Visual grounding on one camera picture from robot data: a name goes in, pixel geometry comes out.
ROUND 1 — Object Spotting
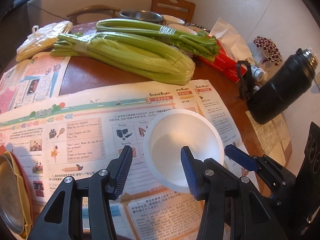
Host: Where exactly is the wooden chair behind table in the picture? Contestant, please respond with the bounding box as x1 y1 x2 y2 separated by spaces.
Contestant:
67 4 120 25

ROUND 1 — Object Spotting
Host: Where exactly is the celery bunch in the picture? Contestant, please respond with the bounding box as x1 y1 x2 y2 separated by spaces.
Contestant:
50 31 195 85
95 18 220 62

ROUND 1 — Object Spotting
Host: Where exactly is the black thermos bottle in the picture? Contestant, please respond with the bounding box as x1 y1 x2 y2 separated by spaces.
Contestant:
247 48 318 125

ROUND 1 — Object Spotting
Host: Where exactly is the metal bowl far back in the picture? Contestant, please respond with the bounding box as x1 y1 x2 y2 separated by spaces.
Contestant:
119 10 164 24

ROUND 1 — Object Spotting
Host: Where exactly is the white dishes far back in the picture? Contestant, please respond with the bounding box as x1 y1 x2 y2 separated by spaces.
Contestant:
162 15 218 37

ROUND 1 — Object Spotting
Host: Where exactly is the plastic bag with yellow food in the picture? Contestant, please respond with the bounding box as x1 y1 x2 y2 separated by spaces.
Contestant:
16 21 73 62

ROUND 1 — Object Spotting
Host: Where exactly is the celery bunch back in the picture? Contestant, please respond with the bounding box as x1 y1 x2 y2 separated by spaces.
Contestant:
95 18 220 62

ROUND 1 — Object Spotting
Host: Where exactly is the small red noodle cup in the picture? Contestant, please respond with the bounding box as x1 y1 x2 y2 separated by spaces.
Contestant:
143 109 224 193

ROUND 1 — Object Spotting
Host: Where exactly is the round metal pan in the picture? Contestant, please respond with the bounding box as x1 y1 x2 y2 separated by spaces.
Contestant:
0 155 24 234

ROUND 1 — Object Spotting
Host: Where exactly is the yellow shell-shaped plate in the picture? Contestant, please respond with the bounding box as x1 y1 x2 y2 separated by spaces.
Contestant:
3 151 33 239

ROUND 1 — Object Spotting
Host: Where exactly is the red tissue box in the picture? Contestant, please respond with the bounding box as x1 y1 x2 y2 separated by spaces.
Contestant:
197 40 240 83

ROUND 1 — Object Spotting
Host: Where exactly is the wooden chair back right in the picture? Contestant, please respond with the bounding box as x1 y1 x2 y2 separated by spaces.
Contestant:
151 0 196 23

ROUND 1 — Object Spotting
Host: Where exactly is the front newspaper sheet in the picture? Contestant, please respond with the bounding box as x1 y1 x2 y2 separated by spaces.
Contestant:
1 80 244 239

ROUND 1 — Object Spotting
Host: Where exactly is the back newspaper sheet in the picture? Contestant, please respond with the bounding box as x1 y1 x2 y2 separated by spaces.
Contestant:
1 52 70 114

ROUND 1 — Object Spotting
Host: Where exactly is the orange plastic plate with ears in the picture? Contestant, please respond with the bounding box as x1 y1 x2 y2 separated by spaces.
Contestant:
10 151 34 220

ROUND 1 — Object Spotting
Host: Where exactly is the celery bunch front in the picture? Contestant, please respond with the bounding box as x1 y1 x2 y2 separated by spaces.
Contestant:
50 31 195 85

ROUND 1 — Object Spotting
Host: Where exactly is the newspaper sheet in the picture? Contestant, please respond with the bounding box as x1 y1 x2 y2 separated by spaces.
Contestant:
1 80 244 239
1 52 70 114

